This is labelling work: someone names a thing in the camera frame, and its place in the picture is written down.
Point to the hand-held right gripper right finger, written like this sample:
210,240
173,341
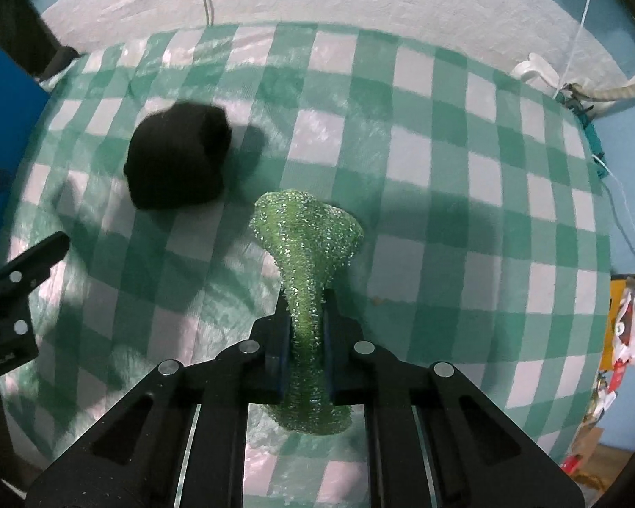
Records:
329,360

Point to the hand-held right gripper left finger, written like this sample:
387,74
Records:
283,360

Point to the green glitter scrubbing cloth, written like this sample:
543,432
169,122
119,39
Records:
307,243

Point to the black fuzzy sock ball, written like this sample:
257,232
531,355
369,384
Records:
174,159

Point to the brown cardboard piece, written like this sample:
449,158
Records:
608,460

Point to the yellow carton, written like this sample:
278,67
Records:
616,317

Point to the teal plastic strip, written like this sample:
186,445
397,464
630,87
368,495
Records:
593,143

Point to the blue-edged cardboard box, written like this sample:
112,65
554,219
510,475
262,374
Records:
5,116

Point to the white electric kettle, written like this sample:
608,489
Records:
532,67

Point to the green checked tablecloth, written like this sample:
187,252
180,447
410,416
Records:
428,196

